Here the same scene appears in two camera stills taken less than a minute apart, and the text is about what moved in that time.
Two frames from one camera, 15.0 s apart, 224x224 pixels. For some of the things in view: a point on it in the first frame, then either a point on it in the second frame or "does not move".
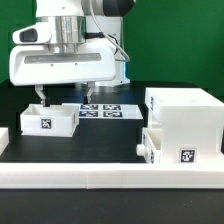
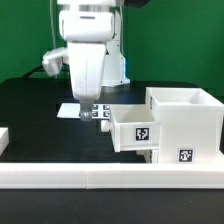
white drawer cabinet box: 191,121 does not move
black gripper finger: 45,99 → 86,107
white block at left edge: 4,139 does not move
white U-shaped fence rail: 101,175 does not move
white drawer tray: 55,120 → 132,127
